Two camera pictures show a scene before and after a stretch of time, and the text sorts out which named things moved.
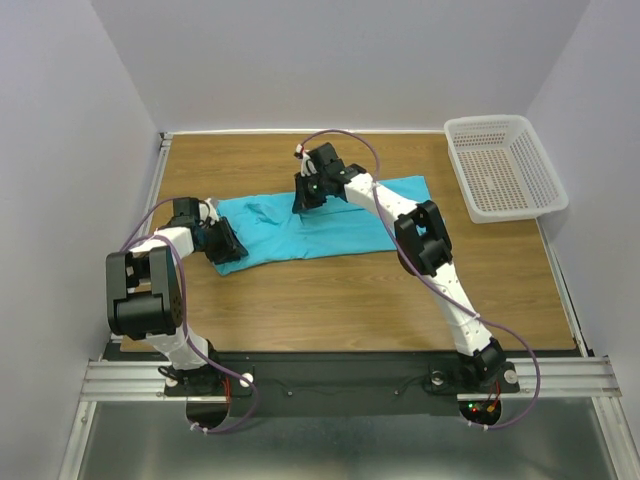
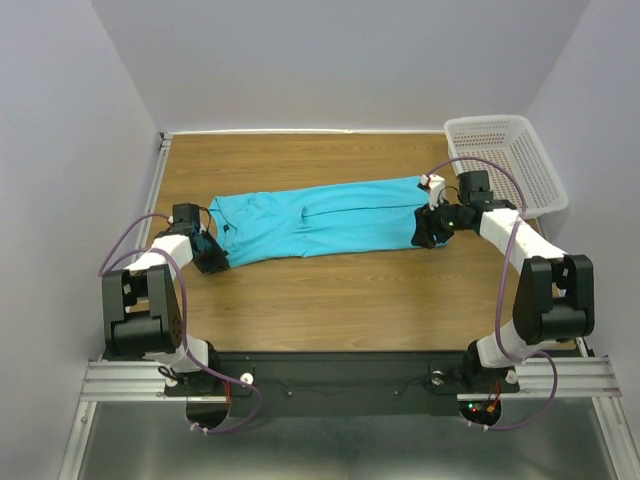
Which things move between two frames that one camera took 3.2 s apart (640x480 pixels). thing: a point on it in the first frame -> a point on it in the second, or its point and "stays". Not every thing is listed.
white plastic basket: (503, 170) stays
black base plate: (337, 384) stays
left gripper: (230, 247) -> (218, 260)
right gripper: (301, 201) -> (426, 225)
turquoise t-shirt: (271, 228) stays
